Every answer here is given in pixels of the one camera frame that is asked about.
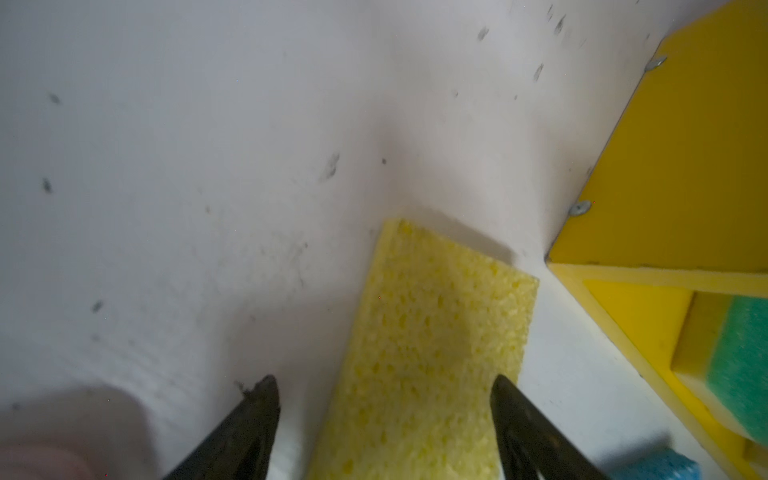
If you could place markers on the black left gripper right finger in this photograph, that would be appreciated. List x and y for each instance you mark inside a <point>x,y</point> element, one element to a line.
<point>529,445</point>

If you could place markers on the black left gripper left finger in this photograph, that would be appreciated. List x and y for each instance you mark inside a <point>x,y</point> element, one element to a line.
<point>240,446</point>

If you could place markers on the yellow sponge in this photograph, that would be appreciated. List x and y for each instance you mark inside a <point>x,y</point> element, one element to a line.
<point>437,323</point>

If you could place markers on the light green foam sponge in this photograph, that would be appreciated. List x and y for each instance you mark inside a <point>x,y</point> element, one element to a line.
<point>721,358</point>

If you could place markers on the yellow wooden shelf unit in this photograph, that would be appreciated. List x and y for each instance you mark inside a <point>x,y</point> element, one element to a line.
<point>672,222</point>

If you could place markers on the blue sponge upper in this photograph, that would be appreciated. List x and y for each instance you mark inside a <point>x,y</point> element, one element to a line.
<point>661,465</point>

